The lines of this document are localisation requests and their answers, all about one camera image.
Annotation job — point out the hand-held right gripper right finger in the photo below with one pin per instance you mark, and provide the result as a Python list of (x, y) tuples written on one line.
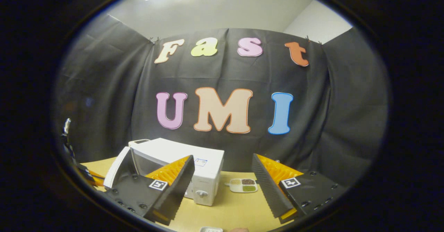
[(267, 190)]

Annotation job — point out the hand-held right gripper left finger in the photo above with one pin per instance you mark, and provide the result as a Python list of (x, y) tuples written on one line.
[(177, 194)]

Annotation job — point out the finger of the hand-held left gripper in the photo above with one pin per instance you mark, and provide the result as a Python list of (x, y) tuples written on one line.
[(93, 179)]

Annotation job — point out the white microwave oven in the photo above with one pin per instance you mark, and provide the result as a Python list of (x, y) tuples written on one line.
[(208, 169)]

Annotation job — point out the white divided condiment dish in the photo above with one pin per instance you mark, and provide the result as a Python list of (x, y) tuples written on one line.
[(244, 185)]

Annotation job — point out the small white plate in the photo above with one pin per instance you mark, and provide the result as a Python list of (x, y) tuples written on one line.
[(211, 229)]

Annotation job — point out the white toaster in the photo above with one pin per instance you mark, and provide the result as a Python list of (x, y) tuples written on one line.
[(138, 141)]

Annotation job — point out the black backdrop cloth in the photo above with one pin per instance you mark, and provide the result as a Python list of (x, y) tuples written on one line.
[(215, 76)]

